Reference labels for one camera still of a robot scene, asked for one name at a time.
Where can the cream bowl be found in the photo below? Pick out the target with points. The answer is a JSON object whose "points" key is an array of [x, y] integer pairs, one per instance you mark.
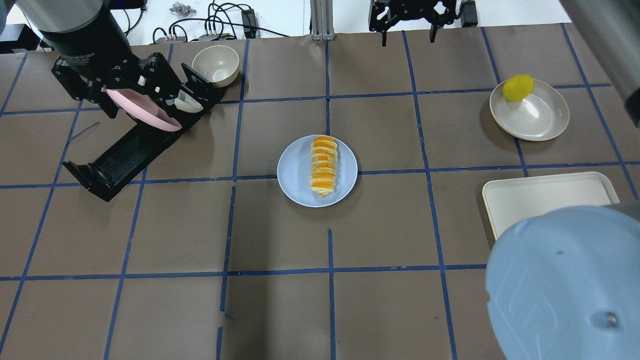
{"points": [[219, 64]]}

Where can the cream plate in rack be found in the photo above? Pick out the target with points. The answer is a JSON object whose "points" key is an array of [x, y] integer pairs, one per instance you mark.
{"points": [[184, 102]]}

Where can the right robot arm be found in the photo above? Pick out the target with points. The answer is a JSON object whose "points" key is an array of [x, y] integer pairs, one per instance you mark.
{"points": [[564, 285]]}

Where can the bread roll croissant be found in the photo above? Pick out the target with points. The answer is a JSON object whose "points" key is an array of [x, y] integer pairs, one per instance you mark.
{"points": [[323, 165]]}

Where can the aluminium frame post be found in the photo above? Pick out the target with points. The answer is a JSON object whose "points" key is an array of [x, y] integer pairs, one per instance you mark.
{"points": [[321, 20]]}

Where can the black dish rack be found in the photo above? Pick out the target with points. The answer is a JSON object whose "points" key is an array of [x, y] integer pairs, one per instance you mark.
{"points": [[111, 171]]}

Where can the cream rectangular tray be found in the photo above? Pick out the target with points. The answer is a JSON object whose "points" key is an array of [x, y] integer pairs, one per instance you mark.
{"points": [[511, 200]]}

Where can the yellow lemon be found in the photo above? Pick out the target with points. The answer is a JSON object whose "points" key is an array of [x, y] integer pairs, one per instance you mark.
{"points": [[518, 87]]}

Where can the light blue plate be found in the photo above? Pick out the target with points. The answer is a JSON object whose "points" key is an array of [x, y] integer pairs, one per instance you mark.
{"points": [[293, 173]]}

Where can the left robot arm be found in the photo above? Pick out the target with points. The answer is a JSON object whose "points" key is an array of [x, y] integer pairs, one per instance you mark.
{"points": [[95, 57]]}

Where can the black power adapter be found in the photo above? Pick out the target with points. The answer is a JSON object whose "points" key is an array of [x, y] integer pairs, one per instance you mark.
{"points": [[249, 23]]}

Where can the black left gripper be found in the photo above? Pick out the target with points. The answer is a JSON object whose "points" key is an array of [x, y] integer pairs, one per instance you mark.
{"points": [[88, 46]]}

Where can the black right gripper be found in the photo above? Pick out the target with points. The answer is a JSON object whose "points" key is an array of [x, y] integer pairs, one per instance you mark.
{"points": [[411, 7]]}

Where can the cream round dish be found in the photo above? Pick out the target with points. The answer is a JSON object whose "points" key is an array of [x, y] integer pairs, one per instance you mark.
{"points": [[541, 116]]}

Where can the pink plate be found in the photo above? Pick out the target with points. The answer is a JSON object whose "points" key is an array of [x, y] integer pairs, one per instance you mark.
{"points": [[142, 108]]}

